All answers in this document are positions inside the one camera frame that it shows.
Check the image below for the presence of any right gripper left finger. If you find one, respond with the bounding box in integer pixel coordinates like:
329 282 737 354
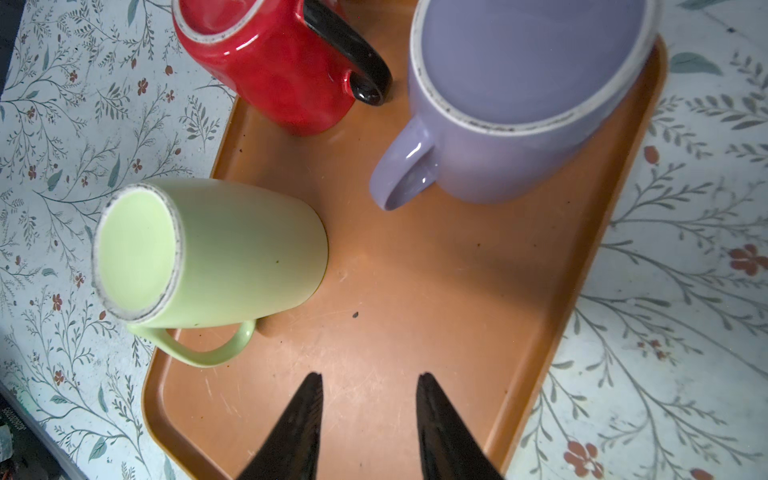
237 372 324 480

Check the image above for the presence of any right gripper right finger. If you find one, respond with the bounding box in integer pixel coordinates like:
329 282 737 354
416 373 504 480

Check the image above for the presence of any light green mug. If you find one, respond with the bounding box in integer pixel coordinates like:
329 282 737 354
91 178 328 368

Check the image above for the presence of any purple mug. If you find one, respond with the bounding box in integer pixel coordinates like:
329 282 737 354
369 1 663 211

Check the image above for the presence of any red mug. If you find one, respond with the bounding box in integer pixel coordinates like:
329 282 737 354
171 0 393 136

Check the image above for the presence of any orange plastic tray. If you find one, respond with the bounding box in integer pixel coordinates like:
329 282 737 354
143 1 667 479

